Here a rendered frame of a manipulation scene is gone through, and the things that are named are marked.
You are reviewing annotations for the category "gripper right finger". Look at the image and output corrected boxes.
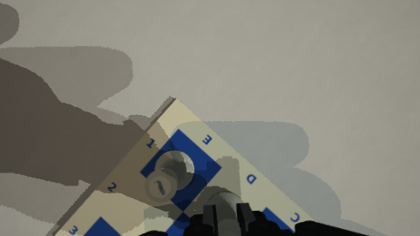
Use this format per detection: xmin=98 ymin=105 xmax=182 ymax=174
xmin=236 ymin=203 xmax=369 ymax=236

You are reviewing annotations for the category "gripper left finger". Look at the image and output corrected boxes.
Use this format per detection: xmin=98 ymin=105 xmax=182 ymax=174
xmin=139 ymin=205 xmax=219 ymax=236

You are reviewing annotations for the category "blue and cream chessboard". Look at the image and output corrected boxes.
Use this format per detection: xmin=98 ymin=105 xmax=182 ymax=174
xmin=55 ymin=99 xmax=316 ymax=236

